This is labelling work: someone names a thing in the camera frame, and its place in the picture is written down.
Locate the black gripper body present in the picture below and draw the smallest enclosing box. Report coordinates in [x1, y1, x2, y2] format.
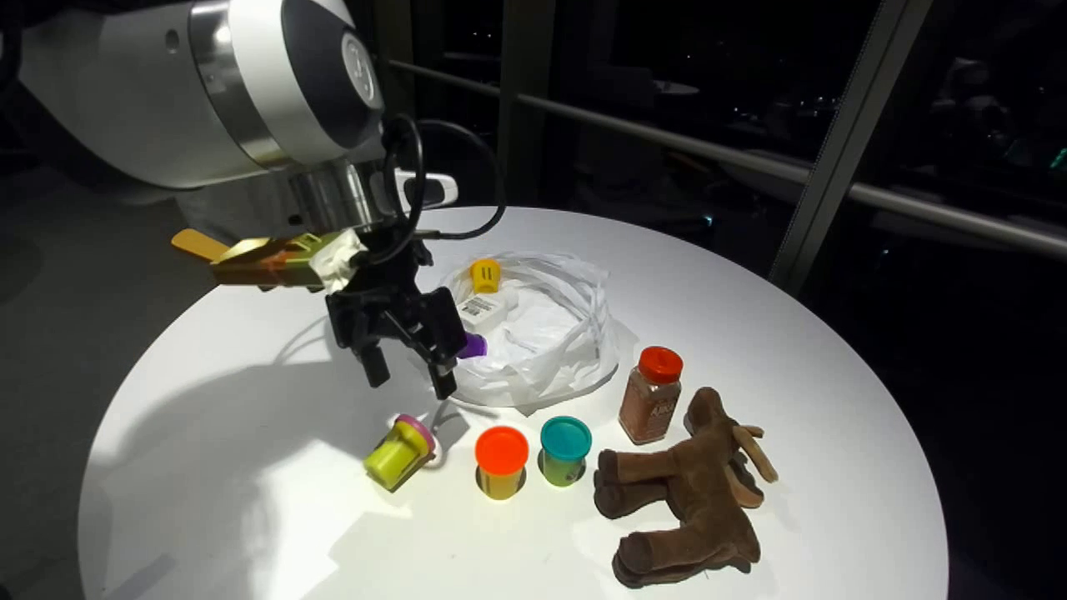
[324, 238, 468, 361]

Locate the yellow toy bottle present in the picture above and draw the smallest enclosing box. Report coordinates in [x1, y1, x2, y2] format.
[468, 258, 508, 297]

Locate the orange-lid yellow play dough tub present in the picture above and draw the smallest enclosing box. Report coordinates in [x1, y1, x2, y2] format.
[474, 423, 534, 505]

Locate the teal-lid play dough tub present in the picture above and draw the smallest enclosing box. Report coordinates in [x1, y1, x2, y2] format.
[537, 413, 598, 489]

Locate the red-lid brown jar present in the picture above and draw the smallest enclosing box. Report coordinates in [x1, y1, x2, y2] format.
[617, 345, 688, 451]

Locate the brown plush dog toy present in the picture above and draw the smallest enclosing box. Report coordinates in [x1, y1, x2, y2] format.
[592, 384, 780, 595]

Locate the white plastic bag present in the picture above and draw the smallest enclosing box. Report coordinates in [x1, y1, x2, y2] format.
[444, 249, 621, 416]

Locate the horizontal metal railing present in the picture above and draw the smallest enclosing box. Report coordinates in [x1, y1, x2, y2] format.
[386, 61, 1067, 264]

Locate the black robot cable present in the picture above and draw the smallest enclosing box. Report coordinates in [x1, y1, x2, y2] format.
[382, 109, 511, 243]

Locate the dark vertical window post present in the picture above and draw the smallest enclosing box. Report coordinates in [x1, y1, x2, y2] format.
[496, 0, 561, 206]

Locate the grey window post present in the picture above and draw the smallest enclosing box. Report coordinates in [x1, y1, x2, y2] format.
[766, 0, 938, 297]

